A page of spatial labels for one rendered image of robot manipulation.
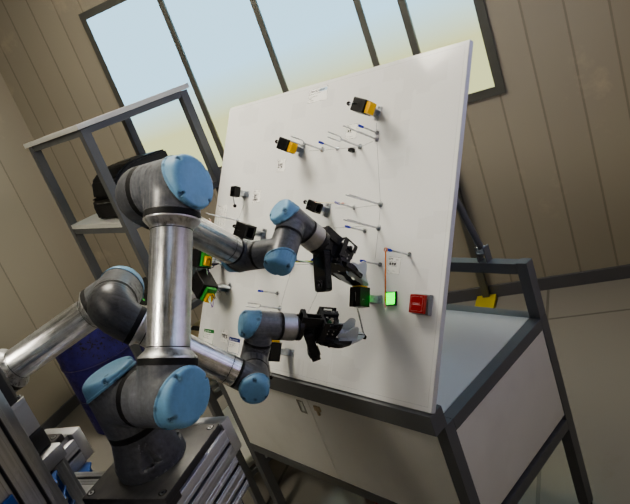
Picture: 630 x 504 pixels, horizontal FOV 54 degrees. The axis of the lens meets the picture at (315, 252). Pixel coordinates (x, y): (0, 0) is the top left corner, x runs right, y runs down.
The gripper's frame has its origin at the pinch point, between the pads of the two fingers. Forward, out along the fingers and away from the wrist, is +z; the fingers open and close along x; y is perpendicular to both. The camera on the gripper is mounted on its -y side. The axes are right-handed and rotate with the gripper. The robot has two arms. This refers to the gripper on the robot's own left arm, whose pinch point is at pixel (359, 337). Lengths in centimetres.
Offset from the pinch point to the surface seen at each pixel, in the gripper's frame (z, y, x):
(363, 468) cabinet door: 20, -53, -6
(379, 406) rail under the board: 6.8, -12.9, -13.9
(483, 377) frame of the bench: 36.4, -0.8, -12.7
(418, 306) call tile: 9.0, 17.8, -5.8
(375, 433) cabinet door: 14.5, -31.1, -8.9
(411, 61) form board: 10, 65, 52
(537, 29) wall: 132, 66, 170
